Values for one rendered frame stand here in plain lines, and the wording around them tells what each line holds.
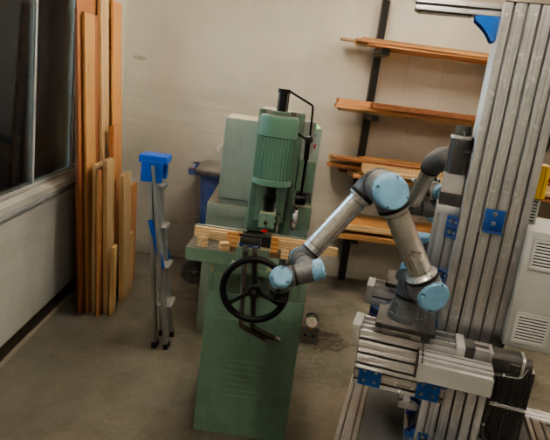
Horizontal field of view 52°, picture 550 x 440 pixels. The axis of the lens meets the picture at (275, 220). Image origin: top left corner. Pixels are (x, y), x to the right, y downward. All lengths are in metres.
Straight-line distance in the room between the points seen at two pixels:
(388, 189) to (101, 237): 2.35
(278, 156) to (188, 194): 2.64
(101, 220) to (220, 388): 1.54
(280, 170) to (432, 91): 2.77
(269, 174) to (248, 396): 1.04
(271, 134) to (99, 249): 1.74
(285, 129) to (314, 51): 2.49
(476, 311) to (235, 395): 1.15
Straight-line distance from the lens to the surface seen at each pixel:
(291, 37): 4.88
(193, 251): 2.50
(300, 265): 1.93
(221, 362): 2.68
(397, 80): 4.97
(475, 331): 2.45
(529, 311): 2.39
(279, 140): 2.44
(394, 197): 1.89
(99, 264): 3.82
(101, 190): 3.73
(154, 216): 3.29
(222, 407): 2.79
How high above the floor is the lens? 1.64
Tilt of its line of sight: 14 degrees down
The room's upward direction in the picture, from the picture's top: 7 degrees clockwise
